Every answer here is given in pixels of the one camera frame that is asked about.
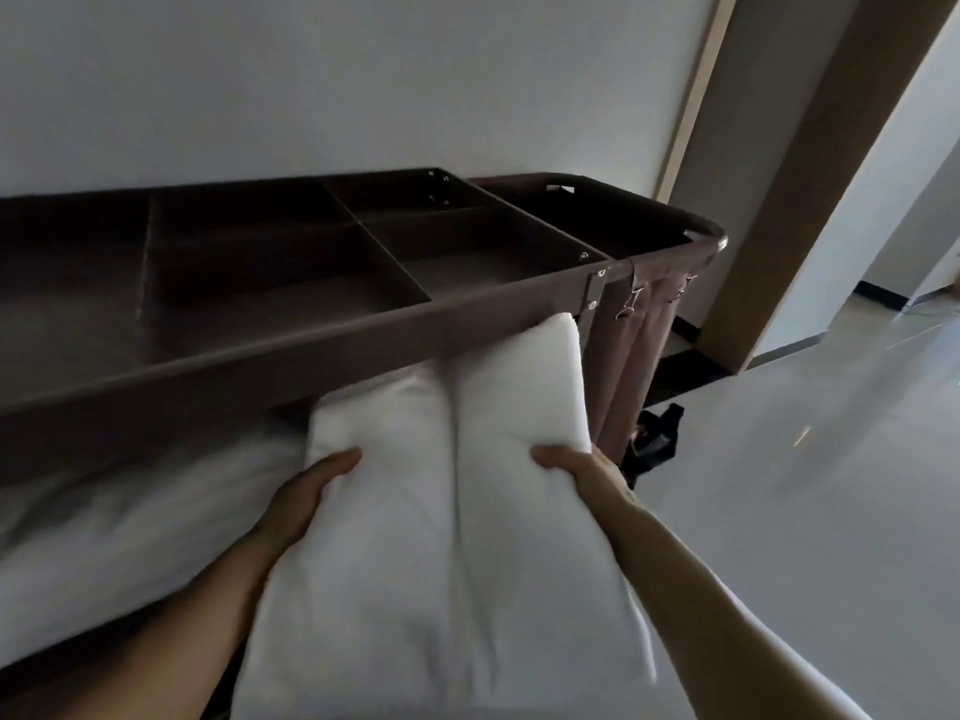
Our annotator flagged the person's left hand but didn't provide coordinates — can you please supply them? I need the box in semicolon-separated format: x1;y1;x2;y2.
254;447;365;567

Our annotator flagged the person's right hand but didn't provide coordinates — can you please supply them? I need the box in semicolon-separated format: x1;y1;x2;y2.
530;444;640;522

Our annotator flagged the white towel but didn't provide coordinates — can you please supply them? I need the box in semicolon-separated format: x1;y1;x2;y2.
0;430;316;668
230;312;660;720

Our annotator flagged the brown housekeeping cart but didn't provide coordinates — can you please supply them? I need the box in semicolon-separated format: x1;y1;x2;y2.
0;168;729;720

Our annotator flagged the person's right forearm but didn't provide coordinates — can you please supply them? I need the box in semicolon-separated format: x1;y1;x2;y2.
603;498;871;720

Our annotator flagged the person's left forearm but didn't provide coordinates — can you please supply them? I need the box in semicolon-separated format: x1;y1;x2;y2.
0;528;290;720

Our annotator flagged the black object on floor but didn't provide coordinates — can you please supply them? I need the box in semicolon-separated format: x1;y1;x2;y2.
624;402;687;490

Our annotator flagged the wooden door frame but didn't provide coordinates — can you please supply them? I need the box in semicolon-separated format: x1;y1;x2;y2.
652;0;950;376

